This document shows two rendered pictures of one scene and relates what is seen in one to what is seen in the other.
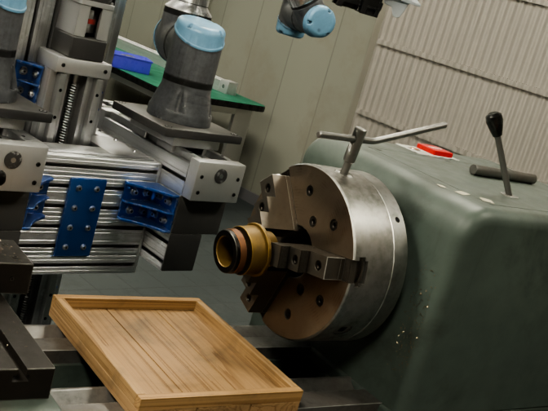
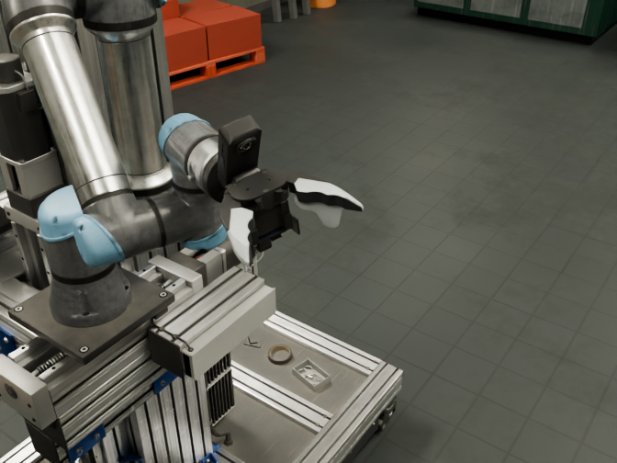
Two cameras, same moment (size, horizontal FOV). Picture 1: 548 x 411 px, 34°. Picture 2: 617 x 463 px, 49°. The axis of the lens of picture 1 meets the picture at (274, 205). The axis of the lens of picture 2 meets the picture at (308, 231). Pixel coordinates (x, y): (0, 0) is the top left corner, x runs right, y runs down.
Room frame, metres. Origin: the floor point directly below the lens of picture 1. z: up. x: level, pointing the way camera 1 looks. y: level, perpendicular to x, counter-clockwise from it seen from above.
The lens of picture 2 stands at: (2.31, -0.80, 1.98)
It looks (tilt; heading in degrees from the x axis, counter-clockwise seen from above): 33 degrees down; 81
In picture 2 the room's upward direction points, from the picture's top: straight up
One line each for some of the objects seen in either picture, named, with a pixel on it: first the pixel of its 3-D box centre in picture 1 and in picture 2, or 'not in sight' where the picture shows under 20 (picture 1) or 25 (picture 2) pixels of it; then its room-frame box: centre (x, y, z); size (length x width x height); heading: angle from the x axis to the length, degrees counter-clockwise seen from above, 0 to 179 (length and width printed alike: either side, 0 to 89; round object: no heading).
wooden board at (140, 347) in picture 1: (171, 351); not in sight; (1.41, 0.10, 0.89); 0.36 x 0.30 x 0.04; 38
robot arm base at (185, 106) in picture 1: (183, 98); (87, 281); (2.06, 0.27, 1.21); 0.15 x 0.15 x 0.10
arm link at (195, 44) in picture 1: (195, 48); (79, 227); (2.07, 0.27, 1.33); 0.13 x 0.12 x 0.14; 24
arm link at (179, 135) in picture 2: not in sight; (195, 150); (2.29, 0.08, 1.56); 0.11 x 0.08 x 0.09; 114
